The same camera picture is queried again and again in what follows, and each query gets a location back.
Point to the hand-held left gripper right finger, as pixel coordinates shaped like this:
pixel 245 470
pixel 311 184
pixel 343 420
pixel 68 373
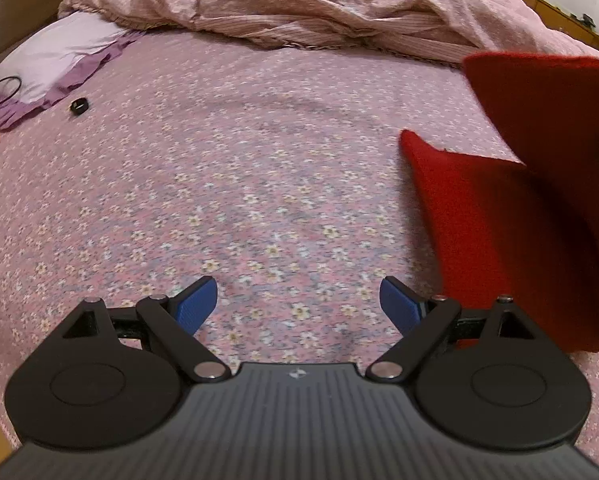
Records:
pixel 397 306

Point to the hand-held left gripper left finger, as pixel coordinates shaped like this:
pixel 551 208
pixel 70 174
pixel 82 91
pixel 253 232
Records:
pixel 197 306

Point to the red knitted garment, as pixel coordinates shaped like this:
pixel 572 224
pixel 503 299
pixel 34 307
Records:
pixel 504 210

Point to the bed with pink floral sheet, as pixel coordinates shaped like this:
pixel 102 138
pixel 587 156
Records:
pixel 229 185

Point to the small black object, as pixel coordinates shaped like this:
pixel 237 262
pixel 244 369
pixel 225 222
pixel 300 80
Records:
pixel 78 106

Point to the white pillow with purple ruffle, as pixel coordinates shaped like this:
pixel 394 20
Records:
pixel 59 55

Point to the pink crumpled duvet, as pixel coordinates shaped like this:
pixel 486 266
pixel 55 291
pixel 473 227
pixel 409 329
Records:
pixel 329 0

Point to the wooden panelled headboard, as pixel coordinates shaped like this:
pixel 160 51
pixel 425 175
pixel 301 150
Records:
pixel 14 5

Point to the wooden bed frame edge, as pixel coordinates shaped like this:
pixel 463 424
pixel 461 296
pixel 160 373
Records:
pixel 554 12

